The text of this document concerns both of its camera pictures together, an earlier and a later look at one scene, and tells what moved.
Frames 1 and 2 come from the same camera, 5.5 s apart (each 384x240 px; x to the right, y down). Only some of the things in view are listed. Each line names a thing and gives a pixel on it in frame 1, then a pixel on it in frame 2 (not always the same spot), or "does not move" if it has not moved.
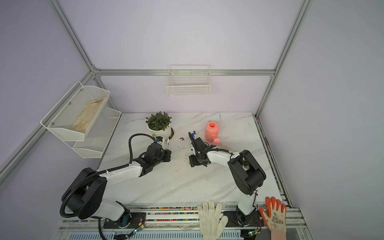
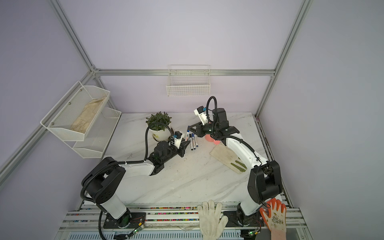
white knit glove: [212, 223] does not move
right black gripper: [192, 162] -> [199, 129]
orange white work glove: [275, 216] does not move
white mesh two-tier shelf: [80, 118] does not move
